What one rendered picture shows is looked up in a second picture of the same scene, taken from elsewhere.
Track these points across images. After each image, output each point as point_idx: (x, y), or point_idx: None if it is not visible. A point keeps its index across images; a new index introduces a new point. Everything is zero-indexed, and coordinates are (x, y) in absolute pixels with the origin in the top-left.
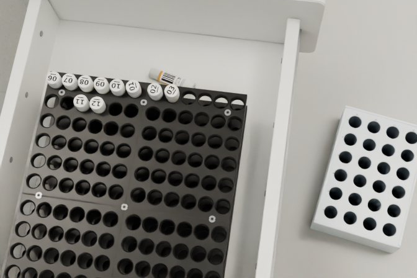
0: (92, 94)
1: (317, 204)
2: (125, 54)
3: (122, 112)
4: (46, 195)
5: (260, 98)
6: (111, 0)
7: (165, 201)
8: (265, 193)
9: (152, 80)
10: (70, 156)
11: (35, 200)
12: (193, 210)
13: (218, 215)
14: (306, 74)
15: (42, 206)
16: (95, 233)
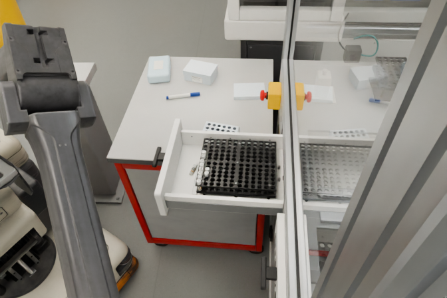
0: (203, 173)
1: None
2: (183, 183)
3: (209, 165)
4: (235, 181)
5: (199, 148)
6: (169, 174)
7: (233, 160)
8: (230, 138)
9: (192, 175)
10: (223, 176)
11: (237, 183)
12: (237, 147)
13: (238, 142)
14: None
15: (237, 190)
16: (245, 168)
